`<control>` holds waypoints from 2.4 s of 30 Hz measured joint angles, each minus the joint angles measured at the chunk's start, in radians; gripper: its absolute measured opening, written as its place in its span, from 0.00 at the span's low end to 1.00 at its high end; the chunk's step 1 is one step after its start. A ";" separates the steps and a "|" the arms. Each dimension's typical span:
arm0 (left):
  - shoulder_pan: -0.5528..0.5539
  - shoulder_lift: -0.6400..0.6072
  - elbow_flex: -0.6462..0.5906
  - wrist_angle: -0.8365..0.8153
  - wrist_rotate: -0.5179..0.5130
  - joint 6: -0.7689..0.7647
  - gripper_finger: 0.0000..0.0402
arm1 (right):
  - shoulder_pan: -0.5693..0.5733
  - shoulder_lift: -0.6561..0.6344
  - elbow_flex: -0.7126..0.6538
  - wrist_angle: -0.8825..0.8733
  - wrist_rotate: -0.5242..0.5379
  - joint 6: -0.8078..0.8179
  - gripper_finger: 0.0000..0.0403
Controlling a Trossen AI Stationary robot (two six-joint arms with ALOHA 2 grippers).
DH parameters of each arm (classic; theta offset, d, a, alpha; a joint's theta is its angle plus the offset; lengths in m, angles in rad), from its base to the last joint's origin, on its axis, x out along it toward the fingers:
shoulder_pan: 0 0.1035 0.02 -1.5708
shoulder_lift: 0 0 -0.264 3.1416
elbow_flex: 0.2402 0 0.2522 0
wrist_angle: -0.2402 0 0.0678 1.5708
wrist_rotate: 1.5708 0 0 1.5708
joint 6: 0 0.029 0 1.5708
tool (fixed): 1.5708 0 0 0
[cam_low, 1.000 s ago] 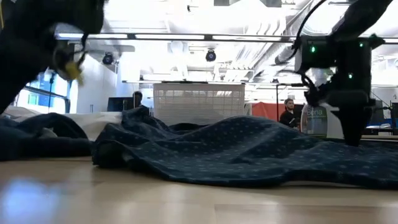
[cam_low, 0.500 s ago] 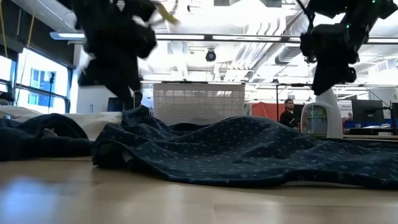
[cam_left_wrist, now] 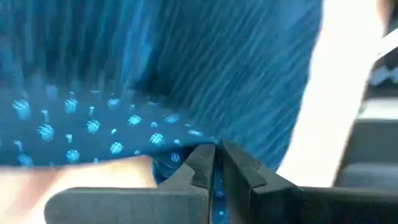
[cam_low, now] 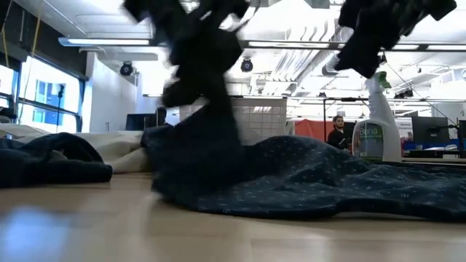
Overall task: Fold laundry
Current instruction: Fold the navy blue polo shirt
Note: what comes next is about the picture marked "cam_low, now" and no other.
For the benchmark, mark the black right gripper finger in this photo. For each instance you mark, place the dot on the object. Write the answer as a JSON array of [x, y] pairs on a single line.
[[351, 56], [373, 60]]

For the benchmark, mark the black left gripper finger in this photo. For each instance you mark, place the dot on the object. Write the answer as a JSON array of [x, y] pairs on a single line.
[[185, 92], [217, 89]]

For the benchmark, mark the navy dotted garment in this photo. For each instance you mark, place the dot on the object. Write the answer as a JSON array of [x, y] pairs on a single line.
[[309, 182]]

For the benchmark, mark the white plastic laundry basket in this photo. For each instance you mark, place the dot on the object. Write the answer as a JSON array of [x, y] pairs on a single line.
[[262, 123]]

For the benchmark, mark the black ceiling track spotlight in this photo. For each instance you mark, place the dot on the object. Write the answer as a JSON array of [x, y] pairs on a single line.
[[404, 93]]

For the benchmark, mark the black computer monitor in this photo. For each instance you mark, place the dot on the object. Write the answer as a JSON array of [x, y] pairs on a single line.
[[140, 122], [429, 127]]

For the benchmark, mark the long linear ceiling light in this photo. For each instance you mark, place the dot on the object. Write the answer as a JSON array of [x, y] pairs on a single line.
[[291, 44]]

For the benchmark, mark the white spray bottle green trigger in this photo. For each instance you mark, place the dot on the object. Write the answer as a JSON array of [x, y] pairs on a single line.
[[378, 138]]

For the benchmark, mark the person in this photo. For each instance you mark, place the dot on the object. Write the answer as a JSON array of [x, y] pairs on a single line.
[[338, 136]]

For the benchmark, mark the red fabric partition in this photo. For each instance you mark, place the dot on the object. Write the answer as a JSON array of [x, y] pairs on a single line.
[[309, 129]]

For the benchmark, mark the cream white garment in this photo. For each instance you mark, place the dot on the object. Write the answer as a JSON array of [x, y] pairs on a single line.
[[120, 153]]

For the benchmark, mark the black slim light stand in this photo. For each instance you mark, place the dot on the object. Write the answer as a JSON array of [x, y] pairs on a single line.
[[60, 105]]

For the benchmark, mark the plain dark navy garment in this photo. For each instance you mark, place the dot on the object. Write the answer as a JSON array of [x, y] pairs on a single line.
[[54, 163]]

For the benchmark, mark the silver ceiling ventilation duct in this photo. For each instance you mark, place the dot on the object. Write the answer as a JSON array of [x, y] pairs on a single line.
[[327, 67]]

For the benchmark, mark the black round ceiling camera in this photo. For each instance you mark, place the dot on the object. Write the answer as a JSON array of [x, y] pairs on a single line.
[[126, 68], [246, 64]]

